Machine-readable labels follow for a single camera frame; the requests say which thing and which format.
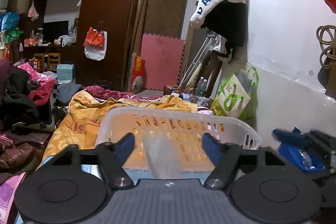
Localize clear bagged grey packet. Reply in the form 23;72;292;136
142;135;181;180

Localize blue non-woven shopping bag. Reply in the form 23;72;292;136
277;142;325;173

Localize clear plastic perforated basket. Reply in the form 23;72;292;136
96;107;262;173

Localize yellow orange floral blanket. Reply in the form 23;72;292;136
43;86;198;159

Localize green and white tote bag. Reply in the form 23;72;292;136
211;67;259;122

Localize teal box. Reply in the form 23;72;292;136
56;64;75;84

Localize pink foam mat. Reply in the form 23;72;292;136
140;34;185;90

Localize pink floral bedding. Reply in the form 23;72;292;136
18;63;56;87

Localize orange and white hanging bag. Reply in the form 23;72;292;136
83;27;108;61

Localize metal crutches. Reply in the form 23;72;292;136
179;32;218;88

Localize white hoodie with blue letters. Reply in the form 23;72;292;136
190;0;248;57

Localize brown wooden board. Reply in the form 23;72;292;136
143;0;188;38

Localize coiled beige cable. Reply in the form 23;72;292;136
315;24;336;69

